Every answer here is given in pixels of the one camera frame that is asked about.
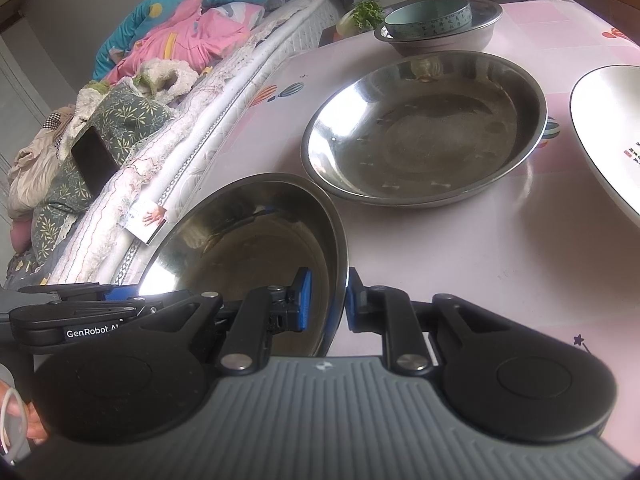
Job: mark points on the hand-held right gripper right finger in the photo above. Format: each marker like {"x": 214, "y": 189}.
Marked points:
{"x": 356, "y": 305}

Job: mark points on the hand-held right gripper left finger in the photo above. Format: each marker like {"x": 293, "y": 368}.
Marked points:
{"x": 303, "y": 305}

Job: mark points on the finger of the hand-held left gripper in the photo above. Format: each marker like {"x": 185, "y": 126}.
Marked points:
{"x": 122, "y": 292}
{"x": 75, "y": 312}

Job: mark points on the large steel plate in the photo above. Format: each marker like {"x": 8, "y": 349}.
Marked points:
{"x": 425, "y": 135}
{"x": 225, "y": 240}

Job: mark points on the teal ceramic bowl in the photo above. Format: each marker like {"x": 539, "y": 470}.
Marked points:
{"x": 430, "y": 25}

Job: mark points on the white ceramic plate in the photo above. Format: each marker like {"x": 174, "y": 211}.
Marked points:
{"x": 610, "y": 125}

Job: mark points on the person's left hand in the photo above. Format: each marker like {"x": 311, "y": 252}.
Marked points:
{"x": 35, "y": 425}

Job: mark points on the white photo card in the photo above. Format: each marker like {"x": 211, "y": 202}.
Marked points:
{"x": 145, "y": 220}

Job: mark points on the pink printed tablecloth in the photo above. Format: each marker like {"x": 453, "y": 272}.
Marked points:
{"x": 475, "y": 260}

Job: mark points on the black smartphone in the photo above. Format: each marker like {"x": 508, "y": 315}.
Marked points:
{"x": 95, "y": 162}

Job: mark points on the beige crumpled cloth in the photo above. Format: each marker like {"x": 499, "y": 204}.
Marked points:
{"x": 35, "y": 170}

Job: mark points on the green floral pillow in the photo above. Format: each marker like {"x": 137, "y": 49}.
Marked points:
{"x": 130, "y": 120}

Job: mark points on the bed with white mattress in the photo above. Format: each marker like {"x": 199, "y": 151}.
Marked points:
{"x": 215, "y": 125}

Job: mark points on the white fleece cloth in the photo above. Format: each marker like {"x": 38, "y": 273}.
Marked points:
{"x": 165, "y": 77}

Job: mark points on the pink and blue bedding pile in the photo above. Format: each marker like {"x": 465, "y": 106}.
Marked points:
{"x": 145, "y": 15}

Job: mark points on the napa cabbage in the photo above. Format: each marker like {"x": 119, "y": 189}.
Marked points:
{"x": 362, "y": 17}

